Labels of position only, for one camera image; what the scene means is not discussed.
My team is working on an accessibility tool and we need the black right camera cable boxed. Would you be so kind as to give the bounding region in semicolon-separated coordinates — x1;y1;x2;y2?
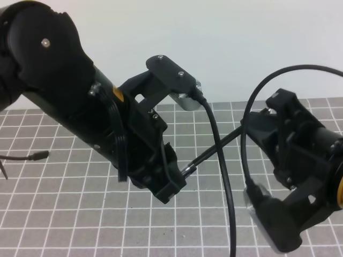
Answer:
240;63;343;193

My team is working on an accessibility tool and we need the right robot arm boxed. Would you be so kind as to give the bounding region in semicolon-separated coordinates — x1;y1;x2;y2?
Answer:
241;89;342;211

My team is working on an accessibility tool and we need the black pen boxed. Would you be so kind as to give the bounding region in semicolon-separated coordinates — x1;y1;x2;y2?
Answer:
189;126;242;166

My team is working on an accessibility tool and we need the black pen cap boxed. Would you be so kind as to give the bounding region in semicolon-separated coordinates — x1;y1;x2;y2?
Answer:
182;163;197;179

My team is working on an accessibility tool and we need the black left camera cable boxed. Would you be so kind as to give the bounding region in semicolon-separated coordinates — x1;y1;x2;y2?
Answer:
191;89;238;257

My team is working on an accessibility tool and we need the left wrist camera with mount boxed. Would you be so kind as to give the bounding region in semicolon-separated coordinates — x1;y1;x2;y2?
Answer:
120;55;203;111

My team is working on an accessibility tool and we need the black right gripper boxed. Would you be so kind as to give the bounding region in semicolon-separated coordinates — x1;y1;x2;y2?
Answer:
241;89;338;187

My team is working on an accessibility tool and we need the black camera cable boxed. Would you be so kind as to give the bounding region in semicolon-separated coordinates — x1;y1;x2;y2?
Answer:
240;63;343;193
191;89;238;257

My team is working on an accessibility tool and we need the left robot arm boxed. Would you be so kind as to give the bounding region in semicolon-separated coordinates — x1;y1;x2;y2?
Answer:
1;1;186;203

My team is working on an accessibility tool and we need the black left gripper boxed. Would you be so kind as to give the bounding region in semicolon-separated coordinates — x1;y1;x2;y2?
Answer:
109;90;187;204

